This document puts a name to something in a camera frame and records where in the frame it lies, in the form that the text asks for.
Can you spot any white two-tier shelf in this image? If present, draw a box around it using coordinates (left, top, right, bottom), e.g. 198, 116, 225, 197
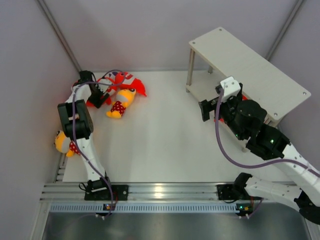
185, 26, 312, 153

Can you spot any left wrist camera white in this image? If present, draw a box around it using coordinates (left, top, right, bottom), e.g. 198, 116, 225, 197
97, 77, 118, 94

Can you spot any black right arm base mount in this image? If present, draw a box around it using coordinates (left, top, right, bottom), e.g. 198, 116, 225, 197
217, 184, 251, 202

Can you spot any red shark plush back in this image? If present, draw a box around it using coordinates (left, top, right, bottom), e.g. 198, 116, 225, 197
113, 72, 147, 97

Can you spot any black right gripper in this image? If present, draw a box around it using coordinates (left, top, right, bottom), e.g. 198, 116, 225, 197
198, 93, 247, 141

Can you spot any white slotted cable duct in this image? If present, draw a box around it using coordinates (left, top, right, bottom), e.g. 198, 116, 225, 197
50, 202, 251, 214

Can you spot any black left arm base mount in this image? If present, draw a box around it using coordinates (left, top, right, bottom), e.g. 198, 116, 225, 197
84, 184, 129, 201

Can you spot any red shark plush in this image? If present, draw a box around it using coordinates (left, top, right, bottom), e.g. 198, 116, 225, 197
219, 95, 248, 123
113, 72, 147, 97
86, 77, 118, 109

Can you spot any yellow plush polka-dot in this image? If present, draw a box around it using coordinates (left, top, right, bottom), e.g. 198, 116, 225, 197
54, 130, 80, 158
106, 88, 137, 119

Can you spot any yellow plush polka-dot middle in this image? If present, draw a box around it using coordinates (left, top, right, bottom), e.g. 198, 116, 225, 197
106, 88, 137, 119

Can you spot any yellow plush polka-dot front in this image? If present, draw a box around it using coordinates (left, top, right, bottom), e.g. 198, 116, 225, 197
54, 130, 80, 158

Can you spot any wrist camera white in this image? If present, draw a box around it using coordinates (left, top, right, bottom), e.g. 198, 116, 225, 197
220, 76, 240, 100
97, 77, 118, 94

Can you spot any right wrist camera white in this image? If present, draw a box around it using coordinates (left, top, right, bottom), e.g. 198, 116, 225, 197
220, 76, 240, 100

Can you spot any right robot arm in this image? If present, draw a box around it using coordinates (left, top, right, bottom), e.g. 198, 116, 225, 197
198, 85, 320, 225

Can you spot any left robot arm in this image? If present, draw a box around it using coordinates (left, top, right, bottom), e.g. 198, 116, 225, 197
57, 70, 113, 200

